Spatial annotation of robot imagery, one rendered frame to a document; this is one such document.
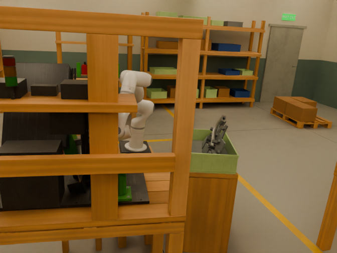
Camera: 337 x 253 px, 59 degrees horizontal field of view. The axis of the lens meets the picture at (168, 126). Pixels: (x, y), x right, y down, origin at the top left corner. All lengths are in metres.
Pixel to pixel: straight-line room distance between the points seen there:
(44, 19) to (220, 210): 1.97
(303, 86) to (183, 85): 8.56
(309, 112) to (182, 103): 5.68
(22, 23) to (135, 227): 1.17
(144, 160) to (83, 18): 0.72
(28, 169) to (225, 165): 1.51
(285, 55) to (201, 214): 7.11
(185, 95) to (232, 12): 6.88
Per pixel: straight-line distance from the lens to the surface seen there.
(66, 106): 1.42
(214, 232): 2.77
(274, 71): 9.07
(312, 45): 9.82
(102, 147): 1.52
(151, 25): 1.41
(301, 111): 6.91
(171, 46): 7.12
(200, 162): 2.42
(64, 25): 1.41
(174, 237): 1.85
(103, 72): 1.42
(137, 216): 1.75
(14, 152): 1.73
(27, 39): 7.39
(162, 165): 1.53
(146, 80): 2.04
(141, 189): 1.95
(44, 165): 1.53
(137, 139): 2.47
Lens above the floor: 1.89
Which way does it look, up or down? 18 degrees down
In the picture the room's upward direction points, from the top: 3 degrees clockwise
